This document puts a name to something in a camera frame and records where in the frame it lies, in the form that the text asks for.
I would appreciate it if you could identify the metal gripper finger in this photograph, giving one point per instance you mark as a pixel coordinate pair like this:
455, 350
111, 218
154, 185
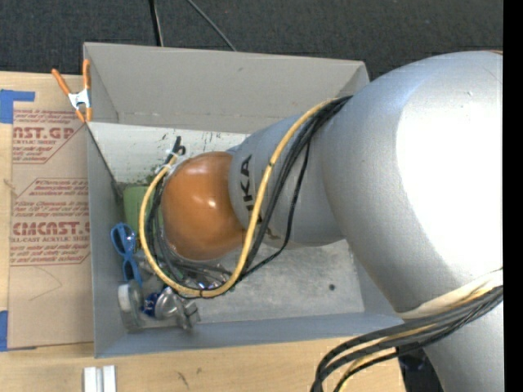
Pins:
189, 317

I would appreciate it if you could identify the clear plastic bottle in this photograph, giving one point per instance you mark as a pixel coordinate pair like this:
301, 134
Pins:
135, 306

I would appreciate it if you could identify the brown cardboard board, red print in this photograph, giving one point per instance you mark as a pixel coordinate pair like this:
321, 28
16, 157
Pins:
49, 292

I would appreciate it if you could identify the light green cup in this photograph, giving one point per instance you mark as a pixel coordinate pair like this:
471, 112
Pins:
134, 207

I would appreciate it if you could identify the grey metal bin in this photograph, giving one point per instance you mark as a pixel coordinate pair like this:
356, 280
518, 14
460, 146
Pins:
294, 284

